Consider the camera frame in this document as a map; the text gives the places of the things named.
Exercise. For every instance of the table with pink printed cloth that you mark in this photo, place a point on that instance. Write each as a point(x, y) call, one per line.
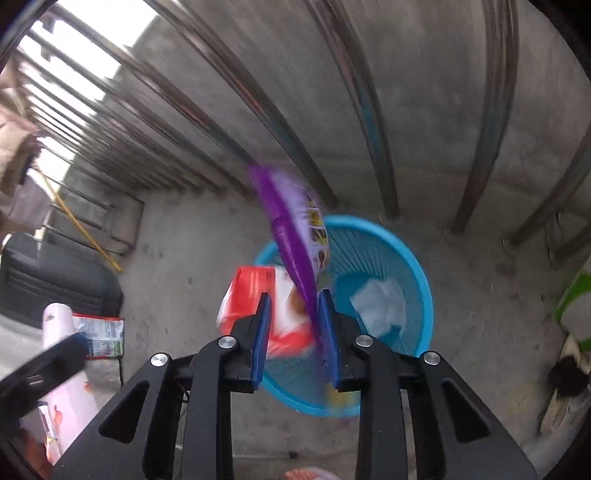
point(69, 406)

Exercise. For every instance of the white shoe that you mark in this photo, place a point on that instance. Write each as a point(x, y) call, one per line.
point(561, 410)

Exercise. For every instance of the purple snack packet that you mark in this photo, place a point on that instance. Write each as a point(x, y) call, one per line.
point(286, 226)

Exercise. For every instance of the pale checked cloth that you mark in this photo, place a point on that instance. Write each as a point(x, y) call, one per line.
point(30, 205)

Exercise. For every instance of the red green packet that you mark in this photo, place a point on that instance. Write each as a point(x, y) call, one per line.
point(104, 337)

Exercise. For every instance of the beige puffer jacket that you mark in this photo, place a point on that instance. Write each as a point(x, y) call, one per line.
point(14, 138)

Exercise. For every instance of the steel balcony railing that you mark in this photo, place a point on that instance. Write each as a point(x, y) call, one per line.
point(364, 115)

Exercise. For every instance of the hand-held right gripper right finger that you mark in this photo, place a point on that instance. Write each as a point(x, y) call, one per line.
point(328, 341)

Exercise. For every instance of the red and white snack packet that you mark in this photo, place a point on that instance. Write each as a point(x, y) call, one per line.
point(244, 288)

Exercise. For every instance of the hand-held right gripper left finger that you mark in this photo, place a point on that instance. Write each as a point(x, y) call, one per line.
point(261, 341)

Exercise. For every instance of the white crumpled tissue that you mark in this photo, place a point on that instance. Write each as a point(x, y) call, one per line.
point(378, 304)

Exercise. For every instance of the yellow stick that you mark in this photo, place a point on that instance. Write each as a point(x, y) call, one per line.
point(83, 230)

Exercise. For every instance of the green and white bag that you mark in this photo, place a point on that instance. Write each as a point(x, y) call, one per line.
point(575, 295)

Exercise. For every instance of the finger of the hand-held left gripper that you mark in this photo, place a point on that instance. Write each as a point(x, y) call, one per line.
point(69, 348)

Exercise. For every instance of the blue plastic basket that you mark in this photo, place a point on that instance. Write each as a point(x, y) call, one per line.
point(369, 249)

